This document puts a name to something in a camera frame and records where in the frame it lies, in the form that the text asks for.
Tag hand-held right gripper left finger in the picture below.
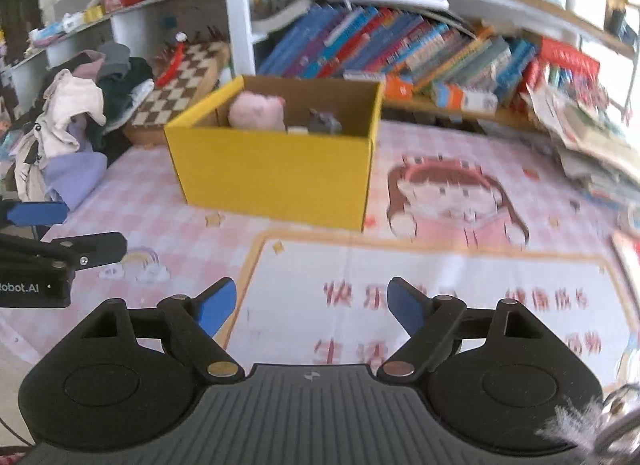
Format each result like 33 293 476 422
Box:
75 277 240 380

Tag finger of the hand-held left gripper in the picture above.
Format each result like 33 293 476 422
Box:
0 231 129 272
0 200 69 227

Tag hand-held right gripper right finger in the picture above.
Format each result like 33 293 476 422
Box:
376 276 547 381

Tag yellow cardboard box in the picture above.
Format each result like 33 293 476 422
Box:
164 75 385 233

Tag pink plush toy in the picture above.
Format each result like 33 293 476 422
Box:
228 91 287 132

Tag grey plush toy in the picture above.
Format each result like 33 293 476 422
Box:
306 108 344 135

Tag purple garment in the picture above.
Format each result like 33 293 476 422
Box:
42 151 109 212

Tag pink printed desk mat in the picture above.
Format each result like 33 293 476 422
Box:
0 120 640 398

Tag pink garment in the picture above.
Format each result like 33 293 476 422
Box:
74 50 106 78

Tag grey garment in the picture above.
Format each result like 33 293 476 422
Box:
97 42 132 78

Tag wooden chessboard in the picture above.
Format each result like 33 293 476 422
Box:
125 40 232 146

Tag red tassel ornament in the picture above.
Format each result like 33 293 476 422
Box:
155 32 189 88

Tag assorted small boxes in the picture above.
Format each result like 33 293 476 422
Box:
27 0 147 46

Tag white and orange medicine box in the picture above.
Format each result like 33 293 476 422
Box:
432 82 500 114
344 70 415 100

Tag pile of papers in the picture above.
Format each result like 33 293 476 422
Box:
520 80 640 206

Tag row of books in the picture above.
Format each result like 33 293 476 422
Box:
257 1 538 106

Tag white bookshelf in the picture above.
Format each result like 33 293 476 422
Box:
0 0 640 78

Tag red thick book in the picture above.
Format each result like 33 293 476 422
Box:
536 37 601 82

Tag white pen holder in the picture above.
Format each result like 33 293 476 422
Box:
567 0 609 28

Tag black cable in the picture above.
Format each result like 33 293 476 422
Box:
0 411 37 449

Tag pink fluffy keychain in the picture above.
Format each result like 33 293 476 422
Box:
535 385 640 465

